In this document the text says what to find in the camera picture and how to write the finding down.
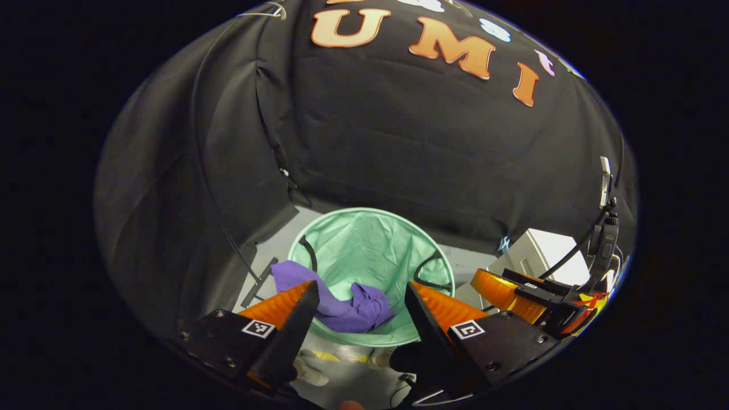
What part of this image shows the white box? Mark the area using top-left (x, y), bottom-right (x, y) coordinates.
top-left (487, 228), bottom-right (593, 288)

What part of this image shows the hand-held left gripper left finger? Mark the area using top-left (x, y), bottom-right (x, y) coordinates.
top-left (174, 280), bottom-right (321, 393)

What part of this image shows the green laundry hamper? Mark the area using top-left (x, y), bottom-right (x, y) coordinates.
top-left (288, 207), bottom-right (456, 348)

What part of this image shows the black clothes rack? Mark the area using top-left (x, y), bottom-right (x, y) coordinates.
top-left (191, 11), bottom-right (281, 311)

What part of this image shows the black backdrop cloth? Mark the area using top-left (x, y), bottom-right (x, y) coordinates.
top-left (94, 0), bottom-right (638, 342)

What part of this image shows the white sneaker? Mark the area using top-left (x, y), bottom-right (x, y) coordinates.
top-left (293, 348), bottom-right (331, 388)
top-left (367, 346), bottom-right (399, 371)

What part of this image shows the black cable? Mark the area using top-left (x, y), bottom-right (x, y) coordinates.
top-left (538, 208), bottom-right (607, 281)

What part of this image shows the black clamp mount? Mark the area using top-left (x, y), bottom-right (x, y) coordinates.
top-left (587, 157), bottom-right (622, 285)

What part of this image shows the purple ribbed jacket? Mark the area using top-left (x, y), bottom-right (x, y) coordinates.
top-left (271, 260), bottom-right (395, 334)

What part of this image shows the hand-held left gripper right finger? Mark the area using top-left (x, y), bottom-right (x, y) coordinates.
top-left (403, 280), bottom-right (562, 393)

